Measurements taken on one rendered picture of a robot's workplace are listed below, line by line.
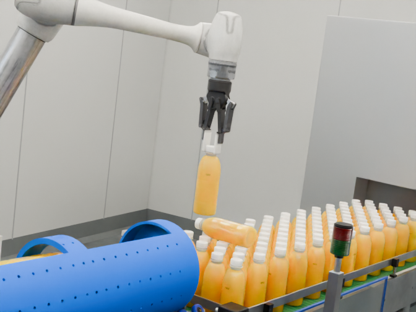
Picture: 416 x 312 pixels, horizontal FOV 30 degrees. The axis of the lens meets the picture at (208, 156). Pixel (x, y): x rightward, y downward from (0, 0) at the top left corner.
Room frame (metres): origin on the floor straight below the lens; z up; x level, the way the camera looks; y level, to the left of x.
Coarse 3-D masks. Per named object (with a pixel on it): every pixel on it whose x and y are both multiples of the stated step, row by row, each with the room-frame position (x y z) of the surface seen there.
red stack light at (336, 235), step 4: (336, 228) 2.43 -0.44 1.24; (340, 228) 2.42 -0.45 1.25; (352, 228) 2.44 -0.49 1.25; (332, 232) 2.45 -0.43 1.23; (336, 232) 2.43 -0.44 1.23; (340, 232) 2.42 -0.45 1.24; (344, 232) 2.42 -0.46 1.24; (348, 232) 2.42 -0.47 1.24; (352, 232) 2.44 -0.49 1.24; (332, 236) 2.44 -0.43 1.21; (336, 236) 2.43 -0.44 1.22; (340, 236) 2.42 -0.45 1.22; (344, 236) 2.42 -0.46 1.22; (348, 236) 2.42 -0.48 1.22; (340, 240) 2.42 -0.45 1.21; (344, 240) 2.42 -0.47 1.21; (348, 240) 2.42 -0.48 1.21
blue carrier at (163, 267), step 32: (160, 224) 2.24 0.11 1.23; (64, 256) 1.87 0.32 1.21; (96, 256) 1.94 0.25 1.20; (128, 256) 2.02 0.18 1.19; (160, 256) 2.11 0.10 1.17; (192, 256) 2.21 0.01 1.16; (0, 288) 1.67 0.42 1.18; (32, 288) 1.73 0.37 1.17; (64, 288) 1.80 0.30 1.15; (96, 288) 1.88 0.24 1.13; (128, 288) 1.97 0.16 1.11; (160, 288) 2.08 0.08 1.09; (192, 288) 2.20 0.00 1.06
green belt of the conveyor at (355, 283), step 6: (408, 264) 3.45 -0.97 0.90; (414, 264) 3.47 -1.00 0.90; (396, 270) 3.33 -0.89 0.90; (402, 270) 3.34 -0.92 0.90; (372, 276) 3.18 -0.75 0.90; (378, 276) 3.19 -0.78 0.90; (354, 282) 3.05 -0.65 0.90; (360, 282) 3.06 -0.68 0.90; (366, 282) 3.07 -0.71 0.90; (342, 288) 2.94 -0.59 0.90; (348, 288) 2.95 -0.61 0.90; (324, 294) 2.84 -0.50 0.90; (306, 300) 2.74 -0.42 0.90; (312, 300) 2.75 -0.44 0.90; (318, 300) 2.76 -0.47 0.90; (186, 306) 2.51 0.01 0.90; (288, 306) 2.64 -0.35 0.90; (294, 306) 2.65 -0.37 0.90; (300, 306) 2.66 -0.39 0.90
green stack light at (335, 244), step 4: (332, 240) 2.44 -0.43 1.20; (336, 240) 2.43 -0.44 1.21; (332, 244) 2.44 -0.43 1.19; (336, 244) 2.43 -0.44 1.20; (340, 244) 2.42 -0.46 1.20; (344, 244) 2.42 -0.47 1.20; (348, 244) 2.43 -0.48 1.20; (332, 248) 2.44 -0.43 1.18; (336, 248) 2.42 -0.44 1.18; (340, 248) 2.42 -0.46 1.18; (344, 248) 2.42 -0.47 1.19; (348, 248) 2.43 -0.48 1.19; (332, 252) 2.43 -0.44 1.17; (336, 252) 2.42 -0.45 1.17; (340, 252) 2.42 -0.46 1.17; (344, 252) 2.42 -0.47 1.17; (348, 252) 2.43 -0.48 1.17
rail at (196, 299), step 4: (196, 296) 2.39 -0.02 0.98; (192, 300) 2.40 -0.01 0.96; (196, 300) 2.39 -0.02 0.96; (200, 300) 2.38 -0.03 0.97; (204, 300) 2.37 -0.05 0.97; (208, 300) 2.37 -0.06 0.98; (200, 304) 2.38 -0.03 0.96; (204, 304) 2.37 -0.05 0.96; (208, 304) 2.37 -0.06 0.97; (212, 304) 2.36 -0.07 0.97; (216, 304) 2.35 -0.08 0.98; (220, 304) 2.34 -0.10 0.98; (208, 308) 2.36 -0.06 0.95; (212, 308) 2.35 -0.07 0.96
